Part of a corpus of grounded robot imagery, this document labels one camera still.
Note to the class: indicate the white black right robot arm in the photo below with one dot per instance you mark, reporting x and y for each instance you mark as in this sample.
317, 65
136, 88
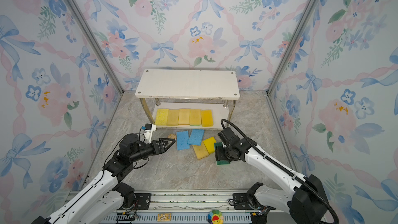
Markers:
303, 197

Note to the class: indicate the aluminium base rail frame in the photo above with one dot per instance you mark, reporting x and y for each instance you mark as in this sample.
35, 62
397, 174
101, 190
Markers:
194, 200

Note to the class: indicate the pale yellow sponge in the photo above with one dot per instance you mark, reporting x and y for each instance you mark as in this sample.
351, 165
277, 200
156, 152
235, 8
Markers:
200, 151
173, 118

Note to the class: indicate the aluminium right corner post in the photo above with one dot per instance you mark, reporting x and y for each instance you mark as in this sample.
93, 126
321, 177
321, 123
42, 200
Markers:
296, 35

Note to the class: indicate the yellow green-backed sponge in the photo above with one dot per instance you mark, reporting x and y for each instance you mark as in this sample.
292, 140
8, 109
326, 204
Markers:
195, 117

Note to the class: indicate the bright yellow foam sponge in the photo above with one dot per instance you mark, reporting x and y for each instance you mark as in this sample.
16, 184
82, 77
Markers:
210, 144

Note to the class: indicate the blue sponge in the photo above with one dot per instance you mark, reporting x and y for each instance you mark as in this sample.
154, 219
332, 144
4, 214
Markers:
182, 140
196, 137

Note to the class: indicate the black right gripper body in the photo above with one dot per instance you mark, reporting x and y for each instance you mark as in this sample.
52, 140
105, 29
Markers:
229, 150

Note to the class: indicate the yellow orange-backed sponge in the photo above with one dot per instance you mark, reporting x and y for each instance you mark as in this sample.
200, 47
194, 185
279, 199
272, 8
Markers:
184, 116

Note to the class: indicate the white two-tier metal shelf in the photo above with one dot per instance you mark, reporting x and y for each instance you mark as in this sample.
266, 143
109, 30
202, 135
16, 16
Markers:
195, 89

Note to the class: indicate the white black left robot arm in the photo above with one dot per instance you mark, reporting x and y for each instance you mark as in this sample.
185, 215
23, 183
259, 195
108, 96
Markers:
107, 192

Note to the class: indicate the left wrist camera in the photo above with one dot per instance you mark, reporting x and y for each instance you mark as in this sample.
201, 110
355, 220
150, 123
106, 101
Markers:
147, 131

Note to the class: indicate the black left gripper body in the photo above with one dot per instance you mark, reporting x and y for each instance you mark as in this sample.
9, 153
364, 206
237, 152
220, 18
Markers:
144, 151

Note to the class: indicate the bright yellow cellulose sponge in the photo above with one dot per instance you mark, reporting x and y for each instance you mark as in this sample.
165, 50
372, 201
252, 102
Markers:
161, 116

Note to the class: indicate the colourful round toy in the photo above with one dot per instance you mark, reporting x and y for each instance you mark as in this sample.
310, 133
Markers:
215, 217

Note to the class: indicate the green scouring sponge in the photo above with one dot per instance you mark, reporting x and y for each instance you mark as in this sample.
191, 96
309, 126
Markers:
221, 163

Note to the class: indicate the aluminium left corner post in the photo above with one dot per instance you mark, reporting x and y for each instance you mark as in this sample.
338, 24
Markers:
90, 37

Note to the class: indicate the small yellow tag board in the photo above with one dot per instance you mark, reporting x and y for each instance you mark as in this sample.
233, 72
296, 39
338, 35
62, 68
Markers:
164, 217

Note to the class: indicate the aluminium corner post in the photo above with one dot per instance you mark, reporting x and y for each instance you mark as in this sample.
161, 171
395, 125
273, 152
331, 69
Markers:
296, 35
90, 37

